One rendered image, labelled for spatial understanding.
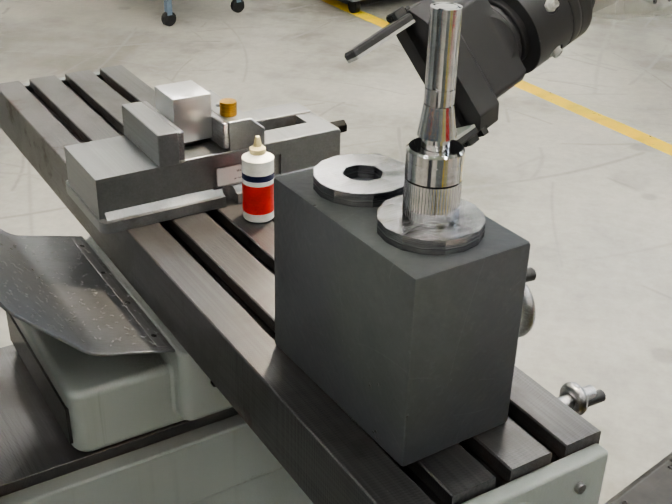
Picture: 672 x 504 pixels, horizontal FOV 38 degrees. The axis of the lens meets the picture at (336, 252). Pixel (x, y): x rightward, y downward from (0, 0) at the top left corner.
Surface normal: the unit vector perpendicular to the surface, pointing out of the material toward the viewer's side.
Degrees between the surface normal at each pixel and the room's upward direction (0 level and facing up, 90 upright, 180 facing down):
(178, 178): 90
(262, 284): 0
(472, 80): 63
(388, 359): 90
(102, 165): 0
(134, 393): 90
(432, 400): 90
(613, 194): 0
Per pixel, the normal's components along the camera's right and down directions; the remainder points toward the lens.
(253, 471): 0.52, 0.42
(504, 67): 0.39, 0.00
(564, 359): 0.02, -0.88
